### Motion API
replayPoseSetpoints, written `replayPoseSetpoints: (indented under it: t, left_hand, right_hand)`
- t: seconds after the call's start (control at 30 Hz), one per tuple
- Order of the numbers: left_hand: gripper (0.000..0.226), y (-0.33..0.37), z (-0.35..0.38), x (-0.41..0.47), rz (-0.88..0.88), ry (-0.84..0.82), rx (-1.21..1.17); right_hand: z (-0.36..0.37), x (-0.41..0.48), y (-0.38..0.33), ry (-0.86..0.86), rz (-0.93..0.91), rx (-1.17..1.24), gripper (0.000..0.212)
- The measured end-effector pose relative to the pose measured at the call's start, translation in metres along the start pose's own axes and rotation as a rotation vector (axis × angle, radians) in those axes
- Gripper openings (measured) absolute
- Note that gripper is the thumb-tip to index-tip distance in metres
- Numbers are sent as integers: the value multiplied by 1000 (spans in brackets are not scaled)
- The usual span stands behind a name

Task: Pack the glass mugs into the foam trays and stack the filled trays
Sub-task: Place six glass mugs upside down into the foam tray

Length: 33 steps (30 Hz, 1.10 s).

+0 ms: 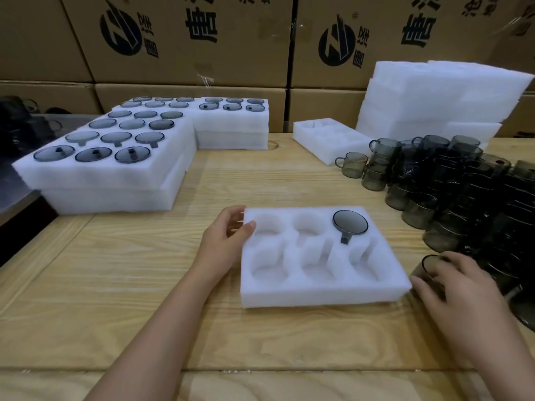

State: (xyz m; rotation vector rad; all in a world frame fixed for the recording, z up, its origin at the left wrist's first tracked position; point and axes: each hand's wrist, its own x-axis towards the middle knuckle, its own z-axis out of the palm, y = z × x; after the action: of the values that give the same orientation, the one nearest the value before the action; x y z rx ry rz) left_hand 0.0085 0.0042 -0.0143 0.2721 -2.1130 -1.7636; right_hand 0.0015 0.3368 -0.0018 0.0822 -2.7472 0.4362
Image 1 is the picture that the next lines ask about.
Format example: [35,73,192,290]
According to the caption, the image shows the person's left hand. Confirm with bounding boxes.
[192,205,256,285]

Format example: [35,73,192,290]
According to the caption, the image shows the person's right hand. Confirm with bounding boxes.
[409,251,523,366]

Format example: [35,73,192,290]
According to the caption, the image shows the pile of smoky glass mugs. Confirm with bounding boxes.
[334,134,535,330]

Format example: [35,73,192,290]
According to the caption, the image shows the stack of white foam trays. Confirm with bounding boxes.
[291,60,535,167]

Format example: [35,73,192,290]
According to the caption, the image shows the dark mugs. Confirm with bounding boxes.
[0,95,62,163]

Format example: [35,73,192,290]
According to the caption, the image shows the person's left forearm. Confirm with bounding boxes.
[85,267,222,401]

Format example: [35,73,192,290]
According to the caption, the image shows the stainless steel table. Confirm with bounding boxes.
[0,114,101,224]

